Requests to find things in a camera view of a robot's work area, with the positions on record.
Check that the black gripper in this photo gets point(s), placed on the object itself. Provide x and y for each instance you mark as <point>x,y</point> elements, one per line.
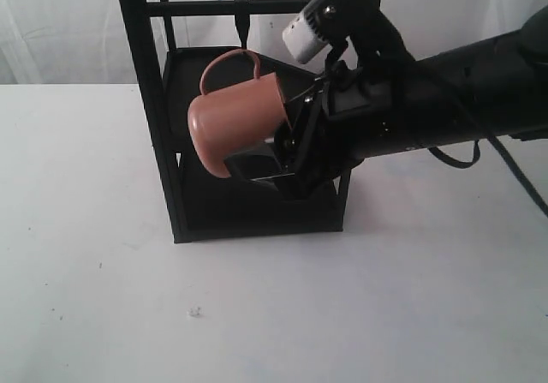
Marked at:
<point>348,116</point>

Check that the pink ceramic mug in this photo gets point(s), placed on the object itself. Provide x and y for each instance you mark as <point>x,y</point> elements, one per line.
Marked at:
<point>224,121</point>

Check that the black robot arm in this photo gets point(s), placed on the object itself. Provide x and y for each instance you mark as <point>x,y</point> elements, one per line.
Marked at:
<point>494,87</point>

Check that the black tapered bracket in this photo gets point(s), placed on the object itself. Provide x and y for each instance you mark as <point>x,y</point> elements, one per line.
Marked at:
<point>242,21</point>

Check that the black two-tier shelf rack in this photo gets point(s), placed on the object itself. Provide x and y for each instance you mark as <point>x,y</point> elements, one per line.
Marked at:
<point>200,206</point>

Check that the white backdrop curtain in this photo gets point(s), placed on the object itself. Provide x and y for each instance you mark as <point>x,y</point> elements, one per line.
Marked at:
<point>84,41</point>

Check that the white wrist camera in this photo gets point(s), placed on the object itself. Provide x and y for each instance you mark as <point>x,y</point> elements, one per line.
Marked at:
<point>319,24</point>

